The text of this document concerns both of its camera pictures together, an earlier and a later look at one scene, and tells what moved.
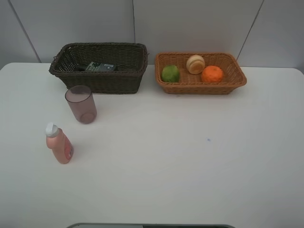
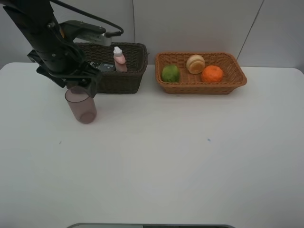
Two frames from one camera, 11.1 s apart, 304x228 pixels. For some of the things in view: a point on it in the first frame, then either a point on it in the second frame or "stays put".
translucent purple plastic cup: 80,99 stays put
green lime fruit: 170,73 stays put
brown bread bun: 195,64 stays put
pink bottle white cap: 57,140 -> 119,60
